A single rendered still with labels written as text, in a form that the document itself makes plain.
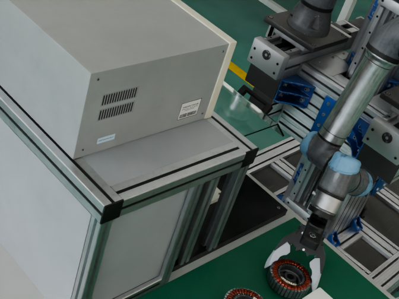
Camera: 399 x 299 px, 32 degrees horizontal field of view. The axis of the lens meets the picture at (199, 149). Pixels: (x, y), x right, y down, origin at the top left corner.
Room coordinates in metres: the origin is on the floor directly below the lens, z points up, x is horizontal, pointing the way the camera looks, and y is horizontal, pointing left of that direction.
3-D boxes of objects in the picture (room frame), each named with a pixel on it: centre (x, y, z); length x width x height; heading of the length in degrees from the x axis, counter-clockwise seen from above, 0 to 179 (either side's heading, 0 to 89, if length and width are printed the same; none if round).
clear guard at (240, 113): (1.50, -0.01, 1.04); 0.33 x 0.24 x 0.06; 144
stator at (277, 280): (1.31, -0.32, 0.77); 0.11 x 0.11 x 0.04
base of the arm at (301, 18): (2.26, -0.22, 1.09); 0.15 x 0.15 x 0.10
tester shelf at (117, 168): (1.32, 0.28, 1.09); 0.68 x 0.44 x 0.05; 54
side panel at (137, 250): (1.07, 0.06, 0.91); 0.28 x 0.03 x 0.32; 144
